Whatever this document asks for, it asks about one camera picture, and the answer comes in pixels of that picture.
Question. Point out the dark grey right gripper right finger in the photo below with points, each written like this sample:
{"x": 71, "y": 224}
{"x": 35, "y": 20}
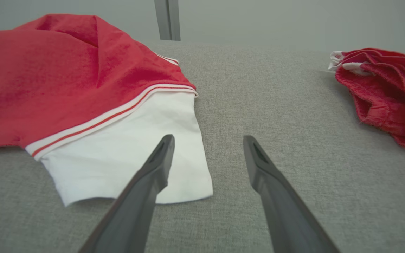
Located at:
{"x": 283, "y": 211}

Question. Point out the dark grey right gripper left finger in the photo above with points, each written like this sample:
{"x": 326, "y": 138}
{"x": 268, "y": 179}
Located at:
{"x": 135, "y": 211}

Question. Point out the red jersey with white stripes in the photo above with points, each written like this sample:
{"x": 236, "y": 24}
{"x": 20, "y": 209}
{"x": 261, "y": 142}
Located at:
{"x": 55, "y": 80}

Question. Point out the red shorts with white trim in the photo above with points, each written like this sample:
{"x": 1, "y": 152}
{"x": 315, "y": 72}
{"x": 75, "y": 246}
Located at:
{"x": 392, "y": 95}

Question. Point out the grey vertical post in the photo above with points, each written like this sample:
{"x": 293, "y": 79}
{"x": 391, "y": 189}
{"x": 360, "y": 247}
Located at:
{"x": 167, "y": 19}

